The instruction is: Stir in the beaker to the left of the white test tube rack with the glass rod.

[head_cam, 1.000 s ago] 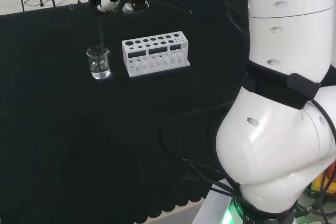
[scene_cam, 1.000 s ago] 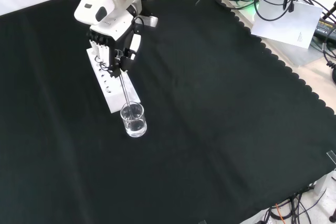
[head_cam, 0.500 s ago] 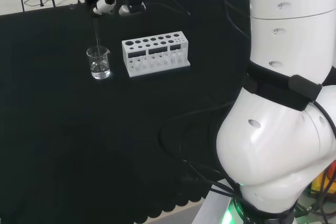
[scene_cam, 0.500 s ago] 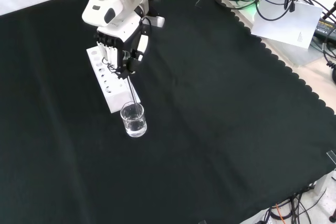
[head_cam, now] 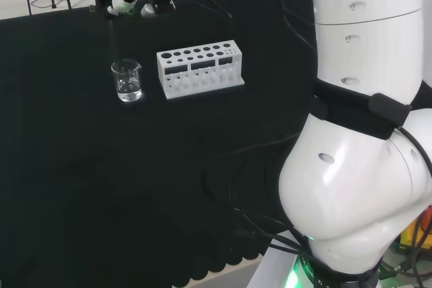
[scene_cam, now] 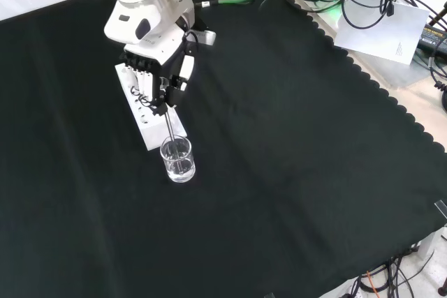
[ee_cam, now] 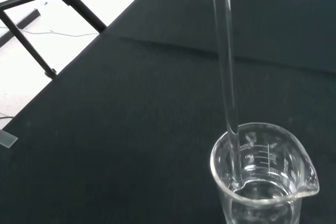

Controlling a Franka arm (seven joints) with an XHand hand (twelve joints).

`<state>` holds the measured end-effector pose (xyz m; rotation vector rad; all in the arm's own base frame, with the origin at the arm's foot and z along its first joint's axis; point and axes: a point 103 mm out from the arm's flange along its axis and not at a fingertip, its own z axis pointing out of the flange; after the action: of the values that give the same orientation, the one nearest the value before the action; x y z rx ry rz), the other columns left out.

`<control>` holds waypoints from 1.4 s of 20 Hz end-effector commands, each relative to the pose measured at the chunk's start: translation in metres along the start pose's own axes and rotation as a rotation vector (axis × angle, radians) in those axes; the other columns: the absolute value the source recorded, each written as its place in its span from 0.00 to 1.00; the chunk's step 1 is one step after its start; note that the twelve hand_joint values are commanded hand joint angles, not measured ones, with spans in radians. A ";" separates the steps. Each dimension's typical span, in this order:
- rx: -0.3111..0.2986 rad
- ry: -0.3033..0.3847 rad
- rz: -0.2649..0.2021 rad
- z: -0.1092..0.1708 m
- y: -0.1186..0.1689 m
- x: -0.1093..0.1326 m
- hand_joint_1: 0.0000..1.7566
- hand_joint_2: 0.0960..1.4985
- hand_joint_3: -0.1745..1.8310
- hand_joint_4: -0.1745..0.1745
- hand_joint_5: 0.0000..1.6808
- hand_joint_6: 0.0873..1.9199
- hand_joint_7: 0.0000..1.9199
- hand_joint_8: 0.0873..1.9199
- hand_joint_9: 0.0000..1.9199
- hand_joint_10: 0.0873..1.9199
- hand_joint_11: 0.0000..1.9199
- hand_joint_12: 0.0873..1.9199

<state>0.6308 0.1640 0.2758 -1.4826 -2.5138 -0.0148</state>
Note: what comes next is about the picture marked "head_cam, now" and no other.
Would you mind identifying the white test tube rack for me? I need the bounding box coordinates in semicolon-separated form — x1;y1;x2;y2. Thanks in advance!
156;39;246;100

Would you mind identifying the yellow stop button box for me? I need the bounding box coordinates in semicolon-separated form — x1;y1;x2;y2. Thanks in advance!
399;205;432;259

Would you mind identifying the small clear glass beaker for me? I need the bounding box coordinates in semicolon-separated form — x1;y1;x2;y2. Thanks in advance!
111;59;143;103

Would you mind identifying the black cable with plug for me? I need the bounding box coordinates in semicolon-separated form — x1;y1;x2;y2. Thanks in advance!
249;0;317;55

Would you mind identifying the black bench cloth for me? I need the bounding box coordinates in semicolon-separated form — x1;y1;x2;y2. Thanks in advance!
0;0;320;288

